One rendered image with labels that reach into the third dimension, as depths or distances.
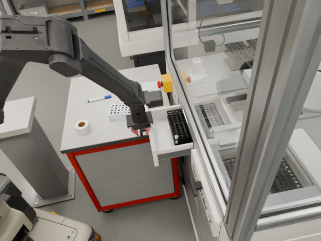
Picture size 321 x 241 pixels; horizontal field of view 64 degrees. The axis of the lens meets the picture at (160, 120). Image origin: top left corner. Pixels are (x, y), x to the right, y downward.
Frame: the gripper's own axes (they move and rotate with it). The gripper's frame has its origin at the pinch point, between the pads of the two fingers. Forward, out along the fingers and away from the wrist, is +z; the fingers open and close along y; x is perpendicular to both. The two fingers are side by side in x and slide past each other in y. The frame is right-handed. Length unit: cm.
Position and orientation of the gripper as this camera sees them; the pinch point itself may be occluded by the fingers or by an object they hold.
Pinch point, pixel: (142, 134)
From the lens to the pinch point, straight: 107.3
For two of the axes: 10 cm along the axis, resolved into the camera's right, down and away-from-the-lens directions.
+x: -1.7, -6.8, 7.1
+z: 0.8, 7.1, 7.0
